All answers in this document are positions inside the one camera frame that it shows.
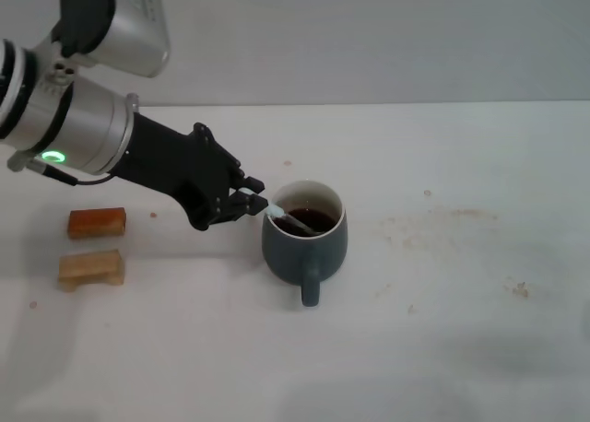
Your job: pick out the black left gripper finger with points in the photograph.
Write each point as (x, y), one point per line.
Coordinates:
(226, 164)
(239, 205)

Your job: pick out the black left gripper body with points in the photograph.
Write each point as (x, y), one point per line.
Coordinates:
(170, 164)

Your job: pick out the grey ceramic mug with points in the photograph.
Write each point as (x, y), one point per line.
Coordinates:
(286, 256)

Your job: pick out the dark brown coffee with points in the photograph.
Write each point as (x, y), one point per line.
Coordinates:
(318, 217)

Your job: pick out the reddish brown wooden block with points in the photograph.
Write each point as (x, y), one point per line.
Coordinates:
(97, 221)

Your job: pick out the light wooden notched block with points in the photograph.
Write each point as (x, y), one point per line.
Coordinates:
(92, 265)

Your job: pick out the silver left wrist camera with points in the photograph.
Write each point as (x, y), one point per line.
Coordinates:
(133, 26)

